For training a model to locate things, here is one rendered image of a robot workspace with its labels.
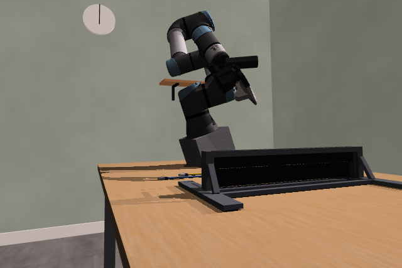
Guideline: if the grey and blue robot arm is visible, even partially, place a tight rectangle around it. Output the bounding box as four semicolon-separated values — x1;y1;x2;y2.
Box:
166;11;258;139

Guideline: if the black network port rack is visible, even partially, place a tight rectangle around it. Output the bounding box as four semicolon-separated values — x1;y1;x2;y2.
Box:
178;146;402;212

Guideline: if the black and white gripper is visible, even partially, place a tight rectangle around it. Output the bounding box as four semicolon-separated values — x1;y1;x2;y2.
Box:
207;52;257;105

